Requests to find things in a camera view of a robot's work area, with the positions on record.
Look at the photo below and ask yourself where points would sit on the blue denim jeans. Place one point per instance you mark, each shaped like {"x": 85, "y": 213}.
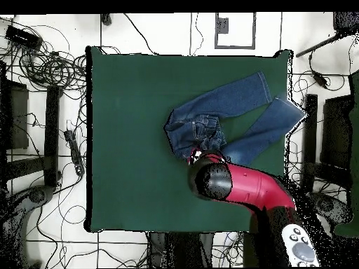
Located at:
{"x": 224, "y": 103}

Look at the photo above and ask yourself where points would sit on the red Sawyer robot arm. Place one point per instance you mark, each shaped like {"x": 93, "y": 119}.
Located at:
{"x": 252, "y": 187}

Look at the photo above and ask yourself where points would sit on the black flat panel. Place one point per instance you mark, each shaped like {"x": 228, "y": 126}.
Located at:
{"x": 336, "y": 131}
{"x": 16, "y": 117}

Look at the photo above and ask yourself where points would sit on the dark green table cloth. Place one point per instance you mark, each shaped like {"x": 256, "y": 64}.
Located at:
{"x": 126, "y": 140}

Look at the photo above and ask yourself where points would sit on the black upright bar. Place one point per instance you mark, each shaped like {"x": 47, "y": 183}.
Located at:
{"x": 52, "y": 134}
{"x": 310, "y": 140}

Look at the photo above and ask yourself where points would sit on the black power strip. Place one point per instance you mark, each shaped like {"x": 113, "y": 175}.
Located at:
{"x": 74, "y": 150}

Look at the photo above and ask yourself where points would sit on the black power adapter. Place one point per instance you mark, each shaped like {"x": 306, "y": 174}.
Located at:
{"x": 319, "y": 78}

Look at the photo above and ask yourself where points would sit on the dark green fabric panel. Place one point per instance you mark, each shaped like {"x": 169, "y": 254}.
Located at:
{"x": 355, "y": 140}

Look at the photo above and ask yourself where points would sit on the small black floor object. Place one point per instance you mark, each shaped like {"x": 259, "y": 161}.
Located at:
{"x": 106, "y": 19}

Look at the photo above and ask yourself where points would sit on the black tripod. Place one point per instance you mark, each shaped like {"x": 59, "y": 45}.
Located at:
{"x": 346, "y": 21}

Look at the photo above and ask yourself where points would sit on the black electronics box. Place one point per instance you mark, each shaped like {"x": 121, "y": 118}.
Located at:
{"x": 22, "y": 36}

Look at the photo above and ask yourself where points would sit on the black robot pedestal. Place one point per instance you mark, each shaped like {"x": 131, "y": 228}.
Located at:
{"x": 179, "y": 249}

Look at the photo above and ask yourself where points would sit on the grey floor frame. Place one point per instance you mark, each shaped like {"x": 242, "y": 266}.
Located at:
{"x": 222, "y": 25}

